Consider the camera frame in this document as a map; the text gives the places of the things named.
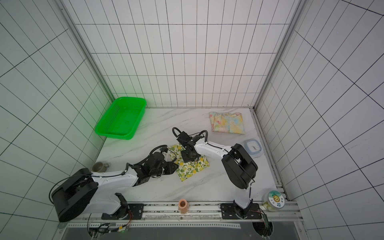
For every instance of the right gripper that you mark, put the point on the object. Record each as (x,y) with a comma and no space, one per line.
(190,152)

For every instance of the electronics board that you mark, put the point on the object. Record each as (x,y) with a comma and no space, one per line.
(106,228)
(264,228)

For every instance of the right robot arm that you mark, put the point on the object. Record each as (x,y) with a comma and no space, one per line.
(239,166)

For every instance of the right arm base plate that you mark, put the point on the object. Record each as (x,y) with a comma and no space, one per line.
(234,212)

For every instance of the right electronics board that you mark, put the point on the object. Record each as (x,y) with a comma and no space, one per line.
(264,228)

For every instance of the green lemon print skirt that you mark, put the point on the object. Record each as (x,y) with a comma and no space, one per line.
(186,170)

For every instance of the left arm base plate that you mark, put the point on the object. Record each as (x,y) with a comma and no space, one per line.
(126,212)

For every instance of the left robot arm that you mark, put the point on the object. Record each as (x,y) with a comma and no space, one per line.
(99,193)

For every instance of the blue rimmed container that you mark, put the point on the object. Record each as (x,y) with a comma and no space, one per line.
(253,148)

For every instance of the grey ceramic mug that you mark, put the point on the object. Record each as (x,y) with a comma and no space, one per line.
(99,167)

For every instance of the green plastic basket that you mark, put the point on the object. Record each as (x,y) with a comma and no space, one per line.
(122,118)

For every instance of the pastel floral skirt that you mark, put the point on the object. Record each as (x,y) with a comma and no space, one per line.
(230,123)

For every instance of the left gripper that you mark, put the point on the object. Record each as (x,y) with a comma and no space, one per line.
(169,165)

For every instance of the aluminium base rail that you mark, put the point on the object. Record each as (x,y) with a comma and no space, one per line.
(167,214)

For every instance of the left electronics board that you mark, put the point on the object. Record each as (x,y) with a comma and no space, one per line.
(106,228)

